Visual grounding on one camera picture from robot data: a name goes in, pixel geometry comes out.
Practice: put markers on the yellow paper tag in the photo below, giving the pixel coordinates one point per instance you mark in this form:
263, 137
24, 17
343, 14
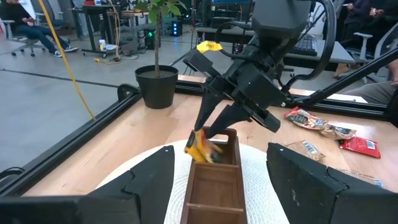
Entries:
209, 46

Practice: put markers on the brown wooden compartment tray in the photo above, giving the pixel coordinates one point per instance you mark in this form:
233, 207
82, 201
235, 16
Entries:
214, 186

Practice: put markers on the green plant in black pot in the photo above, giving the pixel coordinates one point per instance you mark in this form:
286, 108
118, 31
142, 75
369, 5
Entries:
157, 84

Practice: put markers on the red tea packet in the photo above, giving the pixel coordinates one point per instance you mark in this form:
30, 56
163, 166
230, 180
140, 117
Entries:
360, 147
289, 111

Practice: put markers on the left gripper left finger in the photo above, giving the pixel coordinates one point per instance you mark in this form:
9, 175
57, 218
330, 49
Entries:
152, 186

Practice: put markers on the grey office chair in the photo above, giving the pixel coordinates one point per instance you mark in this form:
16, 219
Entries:
363, 43

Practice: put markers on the black rolling desk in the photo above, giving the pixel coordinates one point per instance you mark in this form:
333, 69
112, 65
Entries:
88, 28

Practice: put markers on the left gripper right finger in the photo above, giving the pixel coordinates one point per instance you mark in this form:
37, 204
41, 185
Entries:
295, 186

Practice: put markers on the computer tower green light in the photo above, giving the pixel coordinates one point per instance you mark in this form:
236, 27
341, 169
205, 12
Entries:
150, 39

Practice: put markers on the yellow tea packet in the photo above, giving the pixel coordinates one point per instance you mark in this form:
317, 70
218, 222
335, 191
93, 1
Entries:
200, 146

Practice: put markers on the person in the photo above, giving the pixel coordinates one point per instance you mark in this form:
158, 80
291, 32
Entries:
31, 31
370, 91
357, 12

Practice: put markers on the white office chair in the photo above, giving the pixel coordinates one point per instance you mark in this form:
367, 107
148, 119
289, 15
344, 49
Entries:
18, 40

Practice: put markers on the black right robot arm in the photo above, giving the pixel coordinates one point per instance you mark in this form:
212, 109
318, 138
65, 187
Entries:
280, 18

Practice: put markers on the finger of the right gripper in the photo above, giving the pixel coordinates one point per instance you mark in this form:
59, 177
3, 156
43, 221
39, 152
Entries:
228, 119
208, 105

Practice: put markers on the black keyboard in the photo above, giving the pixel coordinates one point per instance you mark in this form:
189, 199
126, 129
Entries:
306, 45

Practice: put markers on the white round placemat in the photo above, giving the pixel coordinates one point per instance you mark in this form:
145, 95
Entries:
256, 186

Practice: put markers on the grey office desk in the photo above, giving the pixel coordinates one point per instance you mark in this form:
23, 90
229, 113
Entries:
335, 54

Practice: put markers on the computer tower blue light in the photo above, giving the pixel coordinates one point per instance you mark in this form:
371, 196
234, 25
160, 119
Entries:
176, 28

